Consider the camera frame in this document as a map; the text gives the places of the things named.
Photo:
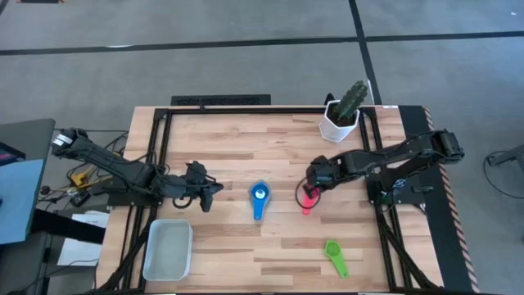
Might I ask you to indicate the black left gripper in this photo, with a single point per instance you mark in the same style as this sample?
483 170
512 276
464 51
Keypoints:
194 185

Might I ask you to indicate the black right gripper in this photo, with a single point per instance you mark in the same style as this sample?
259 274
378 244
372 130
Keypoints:
329 177

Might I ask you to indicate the pink measuring cup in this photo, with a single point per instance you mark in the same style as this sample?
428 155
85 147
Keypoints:
307 207

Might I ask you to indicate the light blue measuring cup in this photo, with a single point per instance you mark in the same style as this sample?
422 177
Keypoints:
259 211

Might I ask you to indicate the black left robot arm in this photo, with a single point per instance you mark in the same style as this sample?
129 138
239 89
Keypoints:
118 166

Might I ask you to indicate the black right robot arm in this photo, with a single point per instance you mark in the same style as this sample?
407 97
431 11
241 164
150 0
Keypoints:
393 157

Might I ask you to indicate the green measuring cup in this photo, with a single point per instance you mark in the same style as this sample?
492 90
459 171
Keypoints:
332 248

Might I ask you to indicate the pale grey plastic basket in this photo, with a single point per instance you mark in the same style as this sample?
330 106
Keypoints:
168 250

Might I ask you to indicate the white plant pot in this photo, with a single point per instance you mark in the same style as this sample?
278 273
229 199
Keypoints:
333 131

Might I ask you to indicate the green cactus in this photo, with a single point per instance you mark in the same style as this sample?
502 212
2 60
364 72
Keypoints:
352 100

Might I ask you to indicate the black power adapter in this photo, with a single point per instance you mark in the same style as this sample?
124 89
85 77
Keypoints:
79 198

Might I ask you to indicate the black mat with striped edge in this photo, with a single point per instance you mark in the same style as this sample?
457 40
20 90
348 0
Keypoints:
425 119

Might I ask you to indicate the white paper sheet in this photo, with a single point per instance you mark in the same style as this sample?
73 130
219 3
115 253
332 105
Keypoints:
78 250

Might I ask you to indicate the black bar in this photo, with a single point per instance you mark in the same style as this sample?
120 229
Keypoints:
65 227

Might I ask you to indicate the blue sheet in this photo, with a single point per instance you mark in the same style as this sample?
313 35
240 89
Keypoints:
20 196

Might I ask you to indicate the grey desk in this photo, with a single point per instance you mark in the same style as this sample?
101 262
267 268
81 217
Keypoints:
24 135

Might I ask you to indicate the grey furniture leg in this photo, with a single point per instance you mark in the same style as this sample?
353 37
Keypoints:
511 153

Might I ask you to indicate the dark laptop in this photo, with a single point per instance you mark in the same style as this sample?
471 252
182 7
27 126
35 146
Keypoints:
8 155

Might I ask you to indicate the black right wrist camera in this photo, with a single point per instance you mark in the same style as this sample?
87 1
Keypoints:
317 163

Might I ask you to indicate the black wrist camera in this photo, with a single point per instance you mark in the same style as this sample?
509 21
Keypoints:
196 168
317 163

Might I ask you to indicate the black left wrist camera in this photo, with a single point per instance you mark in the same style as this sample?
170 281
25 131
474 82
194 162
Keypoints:
196 168

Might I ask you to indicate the black aluminium table frame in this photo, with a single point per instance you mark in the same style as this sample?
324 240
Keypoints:
266 110

